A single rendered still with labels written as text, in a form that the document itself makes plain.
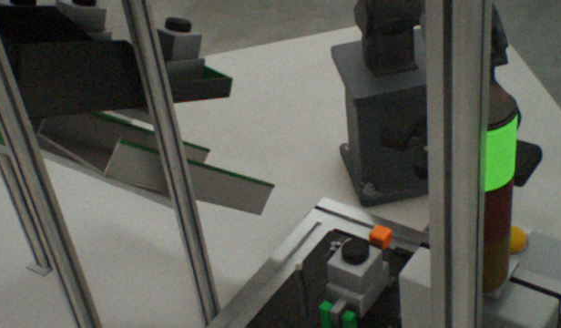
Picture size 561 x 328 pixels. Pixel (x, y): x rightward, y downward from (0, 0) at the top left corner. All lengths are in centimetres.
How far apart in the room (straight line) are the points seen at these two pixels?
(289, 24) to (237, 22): 21
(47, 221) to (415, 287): 35
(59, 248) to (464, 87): 48
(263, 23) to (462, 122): 305
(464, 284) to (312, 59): 110
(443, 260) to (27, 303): 81
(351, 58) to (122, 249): 44
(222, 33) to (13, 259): 227
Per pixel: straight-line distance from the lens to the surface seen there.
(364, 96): 126
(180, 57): 104
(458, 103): 56
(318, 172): 145
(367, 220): 121
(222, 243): 135
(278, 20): 361
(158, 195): 106
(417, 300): 76
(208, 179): 109
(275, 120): 157
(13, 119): 81
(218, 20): 367
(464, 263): 65
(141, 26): 90
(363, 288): 98
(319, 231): 120
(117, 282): 134
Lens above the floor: 177
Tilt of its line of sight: 38 degrees down
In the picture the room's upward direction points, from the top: 8 degrees counter-clockwise
